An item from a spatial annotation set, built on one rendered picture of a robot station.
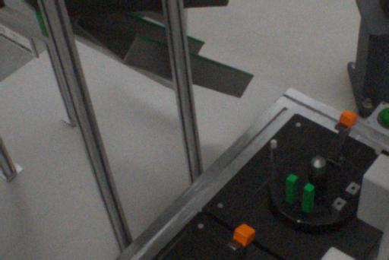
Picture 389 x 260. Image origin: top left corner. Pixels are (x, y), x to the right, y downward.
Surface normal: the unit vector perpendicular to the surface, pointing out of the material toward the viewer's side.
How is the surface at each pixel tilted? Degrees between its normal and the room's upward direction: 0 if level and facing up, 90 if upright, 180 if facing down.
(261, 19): 0
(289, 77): 0
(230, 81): 90
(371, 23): 0
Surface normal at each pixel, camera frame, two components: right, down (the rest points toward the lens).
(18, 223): -0.04, -0.66
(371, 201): -0.61, 0.61
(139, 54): 0.68, 0.54
